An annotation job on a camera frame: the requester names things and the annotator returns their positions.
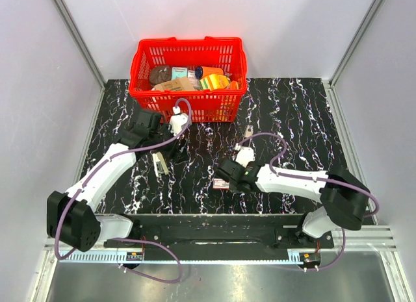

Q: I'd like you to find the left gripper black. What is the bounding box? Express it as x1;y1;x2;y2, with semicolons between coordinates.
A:
150;122;190;164

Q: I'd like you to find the red white staple box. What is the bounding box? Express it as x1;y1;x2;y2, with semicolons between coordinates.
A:
213;179;229;190

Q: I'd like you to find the beige staple remover tool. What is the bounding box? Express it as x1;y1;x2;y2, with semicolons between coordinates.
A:
244;125;254;140

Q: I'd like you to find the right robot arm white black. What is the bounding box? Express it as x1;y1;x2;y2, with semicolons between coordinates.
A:
215;159;370;247

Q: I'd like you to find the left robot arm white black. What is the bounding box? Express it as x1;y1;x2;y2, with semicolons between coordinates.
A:
46;107;190;252

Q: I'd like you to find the brown cardboard box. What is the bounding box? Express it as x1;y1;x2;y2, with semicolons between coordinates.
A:
154;77;194;92

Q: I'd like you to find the yellow green snack pack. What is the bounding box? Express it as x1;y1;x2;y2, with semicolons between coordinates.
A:
200;74;231;90

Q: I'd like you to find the brown round cookie pack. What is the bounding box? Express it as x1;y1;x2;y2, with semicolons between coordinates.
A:
149;65;172;85

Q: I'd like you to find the teal white small box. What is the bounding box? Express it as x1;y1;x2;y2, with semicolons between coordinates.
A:
172;66;188;80

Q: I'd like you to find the red plastic shopping basket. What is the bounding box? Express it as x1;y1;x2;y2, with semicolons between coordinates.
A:
129;37;247;122

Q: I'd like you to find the orange bottle blue cap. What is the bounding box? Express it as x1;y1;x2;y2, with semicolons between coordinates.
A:
194;66;224;79

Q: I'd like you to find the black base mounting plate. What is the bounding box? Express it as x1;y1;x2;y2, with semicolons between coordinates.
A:
103;212;335;251

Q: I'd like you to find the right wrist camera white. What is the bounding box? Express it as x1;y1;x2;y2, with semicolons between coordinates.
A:
234;144;255;167

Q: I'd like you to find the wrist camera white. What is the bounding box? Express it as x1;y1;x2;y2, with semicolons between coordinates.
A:
234;144;255;167
169;107;190;136

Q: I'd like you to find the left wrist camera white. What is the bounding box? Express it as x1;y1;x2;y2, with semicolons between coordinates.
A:
169;107;190;136

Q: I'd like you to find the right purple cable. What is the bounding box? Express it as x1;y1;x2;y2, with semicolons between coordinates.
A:
238;132;380;272

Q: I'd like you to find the aluminium frame rail front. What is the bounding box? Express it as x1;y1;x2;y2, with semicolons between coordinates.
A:
58;225;397;265

